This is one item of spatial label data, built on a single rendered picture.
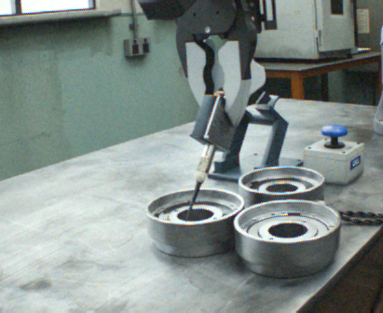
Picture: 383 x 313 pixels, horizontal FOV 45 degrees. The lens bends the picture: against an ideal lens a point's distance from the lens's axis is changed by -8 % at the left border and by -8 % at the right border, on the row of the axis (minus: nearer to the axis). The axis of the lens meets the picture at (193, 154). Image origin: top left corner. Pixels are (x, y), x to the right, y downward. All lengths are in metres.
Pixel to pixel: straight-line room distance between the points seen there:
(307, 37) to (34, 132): 1.55
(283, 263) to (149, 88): 2.26
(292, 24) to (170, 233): 2.43
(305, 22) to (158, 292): 2.46
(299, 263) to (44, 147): 1.90
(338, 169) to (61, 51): 1.77
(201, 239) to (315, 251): 0.12
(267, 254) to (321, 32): 2.39
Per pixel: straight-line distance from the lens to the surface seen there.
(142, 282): 0.47
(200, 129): 0.51
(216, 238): 0.50
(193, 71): 0.53
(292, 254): 0.44
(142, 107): 2.63
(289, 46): 2.87
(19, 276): 0.52
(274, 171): 0.65
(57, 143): 2.31
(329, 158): 0.70
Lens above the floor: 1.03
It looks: 15 degrees down
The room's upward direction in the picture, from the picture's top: 4 degrees counter-clockwise
